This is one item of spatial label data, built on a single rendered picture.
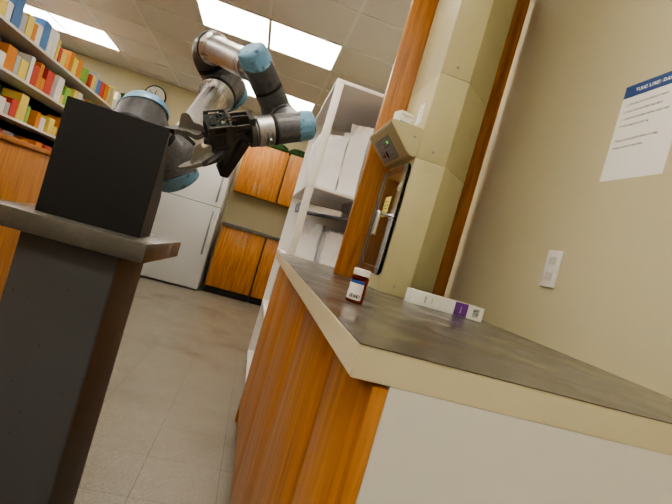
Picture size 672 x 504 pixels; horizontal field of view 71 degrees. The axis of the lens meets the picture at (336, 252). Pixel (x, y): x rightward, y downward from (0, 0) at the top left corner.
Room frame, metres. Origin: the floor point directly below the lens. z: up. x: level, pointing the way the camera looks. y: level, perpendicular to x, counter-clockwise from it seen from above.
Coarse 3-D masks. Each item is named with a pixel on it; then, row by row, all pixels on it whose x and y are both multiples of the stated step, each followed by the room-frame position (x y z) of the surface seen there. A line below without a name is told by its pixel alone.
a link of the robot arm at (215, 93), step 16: (208, 80) 1.46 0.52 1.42; (224, 80) 1.46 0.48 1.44; (240, 80) 1.53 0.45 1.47; (208, 96) 1.42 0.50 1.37; (224, 96) 1.46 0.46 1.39; (240, 96) 1.53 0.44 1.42; (192, 112) 1.36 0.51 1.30; (208, 112) 1.39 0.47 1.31; (176, 144) 1.22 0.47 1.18; (192, 144) 1.28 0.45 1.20; (176, 160) 1.22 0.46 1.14; (176, 176) 1.24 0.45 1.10; (192, 176) 1.27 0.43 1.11
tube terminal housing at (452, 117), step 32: (416, 96) 1.83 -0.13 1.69; (448, 96) 1.61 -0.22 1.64; (448, 128) 1.62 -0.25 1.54; (416, 160) 1.61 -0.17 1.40; (448, 160) 1.63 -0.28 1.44; (416, 192) 1.61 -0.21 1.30; (448, 192) 1.69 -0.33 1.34; (416, 224) 1.62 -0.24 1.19; (448, 224) 1.76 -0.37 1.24; (416, 256) 1.62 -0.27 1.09; (384, 288) 1.61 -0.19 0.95; (416, 288) 1.67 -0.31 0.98
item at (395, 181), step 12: (396, 168) 1.76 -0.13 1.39; (408, 168) 1.61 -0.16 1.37; (396, 180) 1.71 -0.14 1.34; (384, 192) 1.84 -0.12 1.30; (396, 192) 1.67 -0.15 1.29; (396, 204) 1.62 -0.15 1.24; (384, 216) 1.74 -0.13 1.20; (384, 228) 1.69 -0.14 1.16; (372, 240) 1.81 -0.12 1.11; (384, 240) 1.64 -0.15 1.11; (372, 252) 1.76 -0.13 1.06; (384, 252) 1.61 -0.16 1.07; (360, 264) 1.89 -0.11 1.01; (372, 264) 1.71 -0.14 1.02
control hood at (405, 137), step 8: (392, 120) 1.59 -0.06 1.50; (384, 128) 1.69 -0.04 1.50; (392, 128) 1.61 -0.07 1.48; (400, 128) 1.59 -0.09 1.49; (408, 128) 1.60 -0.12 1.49; (416, 128) 1.60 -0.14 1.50; (376, 136) 1.81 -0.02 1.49; (384, 136) 1.73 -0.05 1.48; (392, 136) 1.65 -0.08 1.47; (400, 136) 1.59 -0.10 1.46; (408, 136) 1.60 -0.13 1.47; (416, 136) 1.60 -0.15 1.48; (400, 144) 1.62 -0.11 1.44; (408, 144) 1.60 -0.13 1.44; (416, 144) 1.60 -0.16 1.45; (400, 152) 1.66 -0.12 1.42; (408, 152) 1.60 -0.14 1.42; (416, 152) 1.61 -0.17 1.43; (392, 160) 1.78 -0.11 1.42; (400, 160) 1.72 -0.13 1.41
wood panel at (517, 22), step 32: (416, 0) 1.96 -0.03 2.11; (416, 32) 1.96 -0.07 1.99; (512, 32) 2.03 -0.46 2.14; (416, 64) 1.97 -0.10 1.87; (384, 96) 1.98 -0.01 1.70; (480, 128) 2.03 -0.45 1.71; (480, 160) 2.04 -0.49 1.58; (352, 224) 1.96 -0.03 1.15; (352, 256) 1.96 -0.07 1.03; (448, 256) 2.03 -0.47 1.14
